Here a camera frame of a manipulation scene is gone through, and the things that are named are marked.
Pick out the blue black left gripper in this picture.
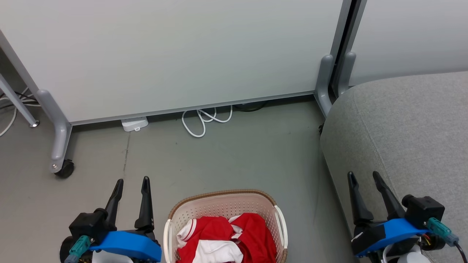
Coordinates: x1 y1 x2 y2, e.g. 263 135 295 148
90 176 162 263

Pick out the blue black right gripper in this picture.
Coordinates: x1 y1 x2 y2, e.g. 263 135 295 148
347 171 433 258

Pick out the red garment striped white trim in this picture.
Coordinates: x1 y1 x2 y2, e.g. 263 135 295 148
176 216 244 263

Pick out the grey fabric sofa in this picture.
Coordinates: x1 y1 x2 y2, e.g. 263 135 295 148
320 71 468 263

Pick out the black caster wheel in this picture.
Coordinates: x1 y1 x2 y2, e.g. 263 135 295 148
55 160 75 179

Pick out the white power strip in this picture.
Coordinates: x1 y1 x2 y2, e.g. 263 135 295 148
121 117 149 132

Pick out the cream plastic laundry basket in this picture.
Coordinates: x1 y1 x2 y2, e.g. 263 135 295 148
163 189 288 263

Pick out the grey partition foot with caster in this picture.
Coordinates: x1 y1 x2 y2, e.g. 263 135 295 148
36 89 73 174

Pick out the grey metal table leg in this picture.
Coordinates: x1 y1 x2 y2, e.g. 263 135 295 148
0 73 40 129

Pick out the wide white partition panel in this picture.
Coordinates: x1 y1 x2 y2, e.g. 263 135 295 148
0 0 353 126

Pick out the narrow white partition panel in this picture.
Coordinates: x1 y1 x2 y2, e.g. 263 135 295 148
349 0 468 87

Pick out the left arm cable teal plug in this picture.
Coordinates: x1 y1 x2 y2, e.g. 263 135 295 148
64 235 92 263

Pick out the arm cable teal plug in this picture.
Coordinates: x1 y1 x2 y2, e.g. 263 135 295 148
426 218 468 263
64 235 92 263

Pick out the right arm cable teal plug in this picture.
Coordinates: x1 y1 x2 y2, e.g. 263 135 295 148
426 218 468 263

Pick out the looped white cable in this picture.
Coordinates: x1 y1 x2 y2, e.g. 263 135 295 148
181 105 234 138

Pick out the long white floor cable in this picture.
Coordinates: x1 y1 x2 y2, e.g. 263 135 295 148
0 87 41 138

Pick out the black cable under partition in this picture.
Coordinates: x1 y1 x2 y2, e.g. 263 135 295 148
233 101 268 112

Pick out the thin black floor cable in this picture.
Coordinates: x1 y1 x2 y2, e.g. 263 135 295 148
0 91 38 110

